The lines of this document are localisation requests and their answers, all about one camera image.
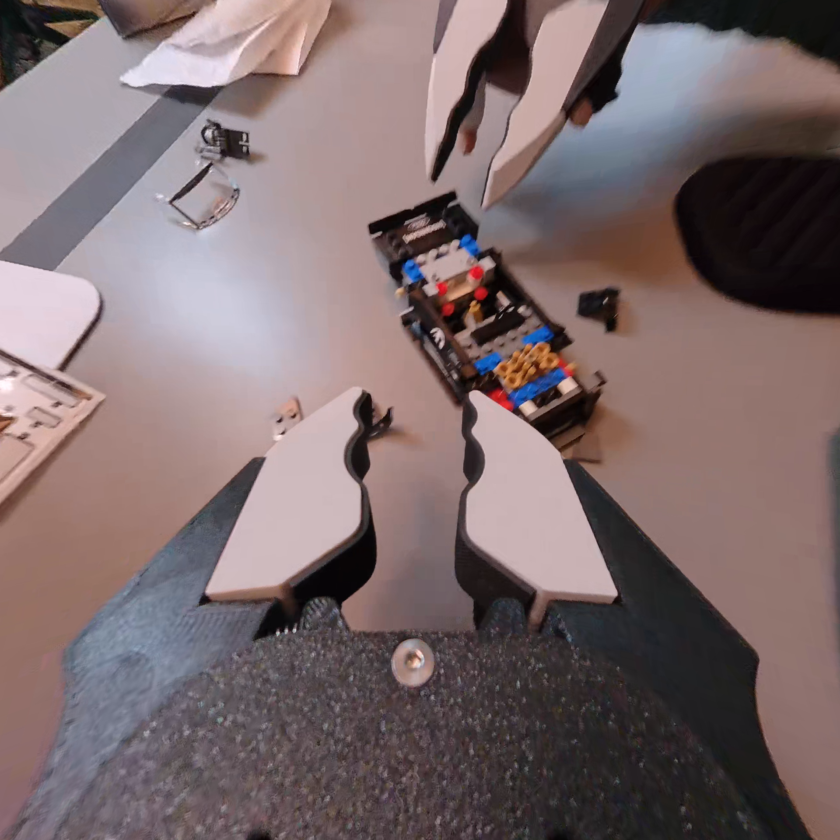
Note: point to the small light grey brick plate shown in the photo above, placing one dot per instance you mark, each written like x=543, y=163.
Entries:
x=287, y=420

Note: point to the white paper bag pile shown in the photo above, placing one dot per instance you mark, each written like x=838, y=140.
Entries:
x=229, y=39

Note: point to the black toy brick car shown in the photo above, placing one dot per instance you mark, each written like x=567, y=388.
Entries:
x=505, y=321

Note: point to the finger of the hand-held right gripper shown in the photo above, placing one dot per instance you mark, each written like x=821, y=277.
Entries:
x=459, y=52
x=551, y=85

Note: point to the person's right forearm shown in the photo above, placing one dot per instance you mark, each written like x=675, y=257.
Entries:
x=768, y=229

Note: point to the dark toy set box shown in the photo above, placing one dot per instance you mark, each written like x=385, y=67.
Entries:
x=144, y=16

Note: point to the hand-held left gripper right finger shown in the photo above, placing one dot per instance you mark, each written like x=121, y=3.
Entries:
x=531, y=512

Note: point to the clear toy windshield piece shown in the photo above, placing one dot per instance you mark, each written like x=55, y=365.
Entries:
x=197, y=197

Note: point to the white book stand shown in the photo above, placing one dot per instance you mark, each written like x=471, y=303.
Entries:
x=39, y=308

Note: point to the small black grey brick piece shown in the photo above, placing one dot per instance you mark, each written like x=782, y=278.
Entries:
x=229, y=139

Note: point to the white sticker sheet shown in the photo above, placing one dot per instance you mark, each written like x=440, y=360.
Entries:
x=39, y=420

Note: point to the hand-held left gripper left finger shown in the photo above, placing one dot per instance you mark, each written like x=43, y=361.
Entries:
x=295, y=505

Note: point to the black wheel arch brick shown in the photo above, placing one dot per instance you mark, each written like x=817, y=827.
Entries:
x=597, y=305

